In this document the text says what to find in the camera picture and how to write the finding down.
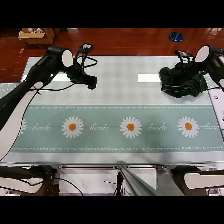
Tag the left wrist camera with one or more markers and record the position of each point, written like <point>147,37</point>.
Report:
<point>86,47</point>

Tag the silver frame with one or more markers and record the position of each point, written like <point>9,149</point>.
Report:
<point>140,183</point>

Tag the dark green garment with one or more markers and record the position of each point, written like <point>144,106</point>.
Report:
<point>181,81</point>

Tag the brown cardboard box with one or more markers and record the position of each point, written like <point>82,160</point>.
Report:
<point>36,36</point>

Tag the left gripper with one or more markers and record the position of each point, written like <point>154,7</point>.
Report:
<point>87,81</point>

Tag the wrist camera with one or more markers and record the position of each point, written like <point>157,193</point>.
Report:
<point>182,55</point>
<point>86,47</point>

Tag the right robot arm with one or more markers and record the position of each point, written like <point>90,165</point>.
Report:
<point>213,61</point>

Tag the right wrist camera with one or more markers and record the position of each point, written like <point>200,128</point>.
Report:
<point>182,55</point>

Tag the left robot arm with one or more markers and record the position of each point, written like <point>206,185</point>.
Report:
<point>40,75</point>

